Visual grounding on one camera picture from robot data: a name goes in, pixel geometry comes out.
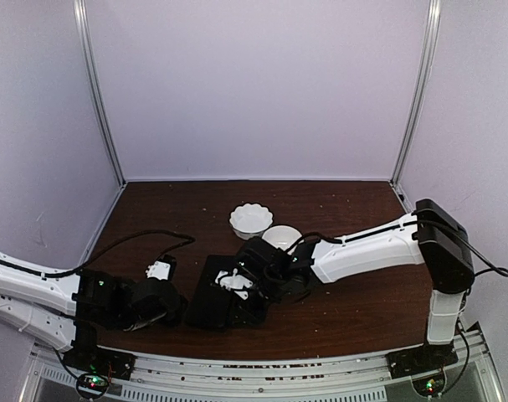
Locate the aluminium front rail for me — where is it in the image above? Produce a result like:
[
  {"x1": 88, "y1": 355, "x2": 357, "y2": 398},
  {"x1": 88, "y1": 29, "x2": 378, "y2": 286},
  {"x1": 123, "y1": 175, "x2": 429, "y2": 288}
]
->
[{"x1": 18, "y1": 326, "x2": 501, "y2": 402}]

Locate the aluminium corner post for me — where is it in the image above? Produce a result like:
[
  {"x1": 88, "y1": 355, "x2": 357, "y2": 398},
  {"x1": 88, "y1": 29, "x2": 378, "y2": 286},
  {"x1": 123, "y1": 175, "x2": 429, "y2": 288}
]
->
[
  {"x1": 390, "y1": 0, "x2": 442, "y2": 192},
  {"x1": 73, "y1": 0, "x2": 126, "y2": 188}
]

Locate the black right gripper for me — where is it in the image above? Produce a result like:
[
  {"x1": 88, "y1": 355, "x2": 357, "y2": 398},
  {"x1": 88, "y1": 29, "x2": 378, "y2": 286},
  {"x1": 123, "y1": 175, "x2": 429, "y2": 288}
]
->
[{"x1": 227, "y1": 271, "x2": 286, "y2": 327}]

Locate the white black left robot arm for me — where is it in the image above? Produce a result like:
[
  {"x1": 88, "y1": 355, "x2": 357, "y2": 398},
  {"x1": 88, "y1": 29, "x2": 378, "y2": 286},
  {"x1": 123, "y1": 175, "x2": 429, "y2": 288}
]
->
[{"x1": 0, "y1": 251, "x2": 187, "y2": 379}]

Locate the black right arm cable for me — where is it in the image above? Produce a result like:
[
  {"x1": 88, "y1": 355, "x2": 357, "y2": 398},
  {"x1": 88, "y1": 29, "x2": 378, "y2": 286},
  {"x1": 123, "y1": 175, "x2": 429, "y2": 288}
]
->
[{"x1": 412, "y1": 209, "x2": 508, "y2": 280}]

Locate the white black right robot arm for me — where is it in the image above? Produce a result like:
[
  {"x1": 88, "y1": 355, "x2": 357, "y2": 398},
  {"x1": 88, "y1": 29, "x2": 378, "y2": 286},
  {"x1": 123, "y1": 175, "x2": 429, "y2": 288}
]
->
[{"x1": 214, "y1": 198, "x2": 475, "y2": 376}]

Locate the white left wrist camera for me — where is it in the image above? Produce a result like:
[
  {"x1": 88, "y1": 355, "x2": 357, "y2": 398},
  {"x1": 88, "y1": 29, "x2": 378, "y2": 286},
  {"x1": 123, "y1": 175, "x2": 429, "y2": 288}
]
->
[{"x1": 146, "y1": 255, "x2": 177, "y2": 281}]

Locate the black zip tool case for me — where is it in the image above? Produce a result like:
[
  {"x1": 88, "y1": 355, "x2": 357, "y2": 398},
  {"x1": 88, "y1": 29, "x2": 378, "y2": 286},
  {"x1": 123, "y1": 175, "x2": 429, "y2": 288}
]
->
[{"x1": 184, "y1": 255, "x2": 237, "y2": 332}]

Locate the white round bowl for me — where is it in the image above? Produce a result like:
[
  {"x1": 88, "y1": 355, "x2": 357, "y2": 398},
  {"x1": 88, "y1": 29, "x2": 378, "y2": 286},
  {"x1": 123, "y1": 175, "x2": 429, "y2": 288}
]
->
[{"x1": 262, "y1": 225, "x2": 302, "y2": 250}]

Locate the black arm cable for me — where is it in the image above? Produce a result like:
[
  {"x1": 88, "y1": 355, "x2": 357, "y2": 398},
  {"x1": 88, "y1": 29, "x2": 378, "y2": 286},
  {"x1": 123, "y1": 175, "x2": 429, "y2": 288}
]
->
[
  {"x1": 39, "y1": 229, "x2": 196, "y2": 280},
  {"x1": 412, "y1": 209, "x2": 508, "y2": 280}
]

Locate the aluminium right corner post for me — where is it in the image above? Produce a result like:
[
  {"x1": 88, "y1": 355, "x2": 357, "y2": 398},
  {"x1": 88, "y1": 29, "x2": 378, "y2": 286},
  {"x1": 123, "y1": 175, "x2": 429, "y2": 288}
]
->
[{"x1": 390, "y1": 0, "x2": 442, "y2": 192}]

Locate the aluminium left corner post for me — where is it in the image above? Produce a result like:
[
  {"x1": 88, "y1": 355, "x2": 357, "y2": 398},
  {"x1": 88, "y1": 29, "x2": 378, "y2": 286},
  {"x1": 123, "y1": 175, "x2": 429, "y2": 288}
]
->
[{"x1": 73, "y1": 0, "x2": 126, "y2": 188}]

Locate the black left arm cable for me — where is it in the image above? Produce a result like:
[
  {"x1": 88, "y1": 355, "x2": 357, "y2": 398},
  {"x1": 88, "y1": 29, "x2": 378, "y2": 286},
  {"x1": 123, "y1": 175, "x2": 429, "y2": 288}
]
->
[{"x1": 39, "y1": 229, "x2": 196, "y2": 280}]

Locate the white scalloped bowl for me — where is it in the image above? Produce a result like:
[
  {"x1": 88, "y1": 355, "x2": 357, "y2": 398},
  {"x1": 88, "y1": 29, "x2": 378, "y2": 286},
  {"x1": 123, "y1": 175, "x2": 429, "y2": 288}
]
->
[{"x1": 229, "y1": 204, "x2": 274, "y2": 240}]

